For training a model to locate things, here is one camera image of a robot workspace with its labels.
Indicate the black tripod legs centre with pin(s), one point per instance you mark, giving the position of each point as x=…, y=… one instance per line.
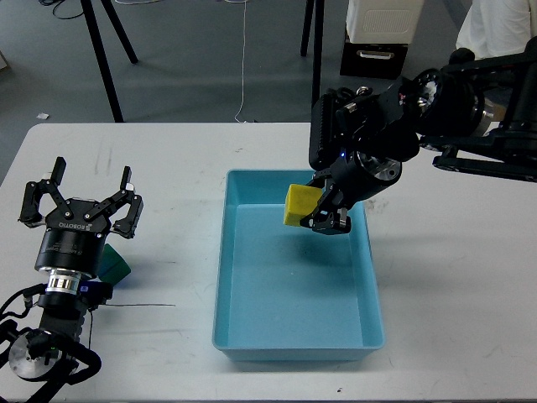
x=313, y=25

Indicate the black tripod legs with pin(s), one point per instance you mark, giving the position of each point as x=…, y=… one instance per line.
x=313, y=25
x=100, y=52

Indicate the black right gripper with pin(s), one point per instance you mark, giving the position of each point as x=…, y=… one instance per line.
x=357, y=177

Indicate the black tripod legs left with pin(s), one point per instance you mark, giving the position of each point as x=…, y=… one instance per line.
x=100, y=52

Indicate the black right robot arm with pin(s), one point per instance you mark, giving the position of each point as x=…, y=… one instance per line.
x=479, y=116

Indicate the blue plastic bin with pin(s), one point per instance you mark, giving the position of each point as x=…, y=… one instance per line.
x=286, y=293

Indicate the white appliance box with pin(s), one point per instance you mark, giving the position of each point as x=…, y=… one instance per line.
x=382, y=21

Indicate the seated person white shirt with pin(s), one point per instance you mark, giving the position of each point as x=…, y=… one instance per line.
x=494, y=28

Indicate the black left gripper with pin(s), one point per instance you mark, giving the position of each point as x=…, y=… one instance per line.
x=76, y=232

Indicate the black storage box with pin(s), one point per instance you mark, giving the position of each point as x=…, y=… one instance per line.
x=382, y=61

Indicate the green cube block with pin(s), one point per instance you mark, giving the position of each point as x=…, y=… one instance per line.
x=113, y=268

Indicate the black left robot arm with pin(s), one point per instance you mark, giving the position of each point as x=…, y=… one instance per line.
x=41, y=325

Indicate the yellow cube block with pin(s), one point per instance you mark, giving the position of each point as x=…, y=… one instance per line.
x=300, y=201

